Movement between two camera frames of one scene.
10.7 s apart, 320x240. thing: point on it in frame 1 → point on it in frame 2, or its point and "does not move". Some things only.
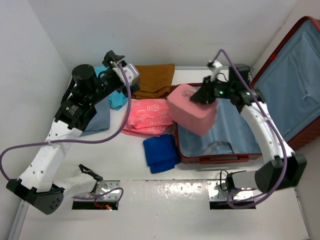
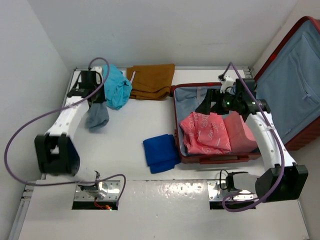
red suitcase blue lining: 289,84 does not move
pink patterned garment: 150,116 → 205,134
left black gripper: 108,59 → 102,98
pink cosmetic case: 189,114 → 240,139
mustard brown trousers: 155,81 does not move
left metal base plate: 103,187 does not move
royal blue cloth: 161,153 does not move
